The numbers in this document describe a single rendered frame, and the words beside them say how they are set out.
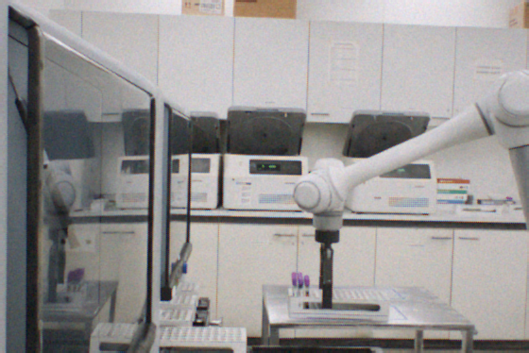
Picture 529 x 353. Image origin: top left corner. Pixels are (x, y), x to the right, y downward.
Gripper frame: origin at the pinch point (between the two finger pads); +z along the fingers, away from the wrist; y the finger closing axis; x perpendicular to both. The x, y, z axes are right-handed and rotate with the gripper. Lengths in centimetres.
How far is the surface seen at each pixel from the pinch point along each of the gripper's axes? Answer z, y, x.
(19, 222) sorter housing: -30, -70, 62
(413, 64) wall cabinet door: -104, 230, -79
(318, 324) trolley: 5.9, -8.9, 2.5
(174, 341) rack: 1, -41, 39
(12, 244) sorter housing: -26, -70, 63
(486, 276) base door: 37, 204, -126
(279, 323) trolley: 5.7, -9.7, 13.9
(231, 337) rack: 1.3, -36.0, 25.7
